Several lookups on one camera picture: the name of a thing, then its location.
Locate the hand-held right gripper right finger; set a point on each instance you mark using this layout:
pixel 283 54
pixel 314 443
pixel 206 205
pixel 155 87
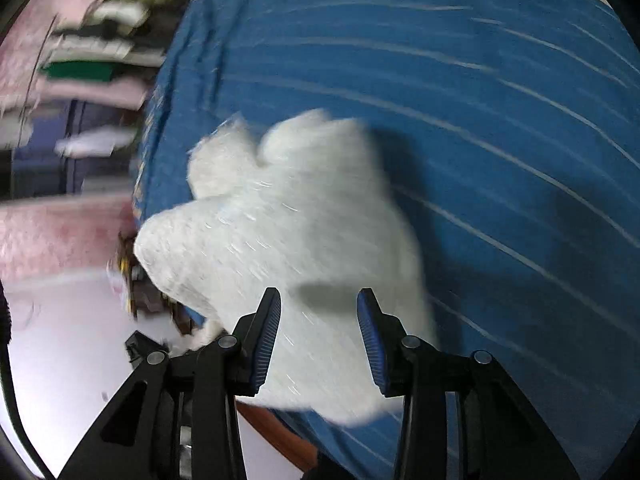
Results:
pixel 372 345

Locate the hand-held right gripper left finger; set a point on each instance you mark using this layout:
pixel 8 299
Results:
pixel 265 340

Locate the row of hanging clothes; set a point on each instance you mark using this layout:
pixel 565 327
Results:
pixel 75 70

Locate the white fuzzy jacket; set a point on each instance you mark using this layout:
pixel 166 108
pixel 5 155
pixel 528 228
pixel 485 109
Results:
pixel 280 220

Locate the stack of pink blankets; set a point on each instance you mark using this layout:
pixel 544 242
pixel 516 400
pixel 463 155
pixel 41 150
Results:
pixel 50 235

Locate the blue striped blanket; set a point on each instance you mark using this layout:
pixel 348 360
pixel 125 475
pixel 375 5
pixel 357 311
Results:
pixel 475 110

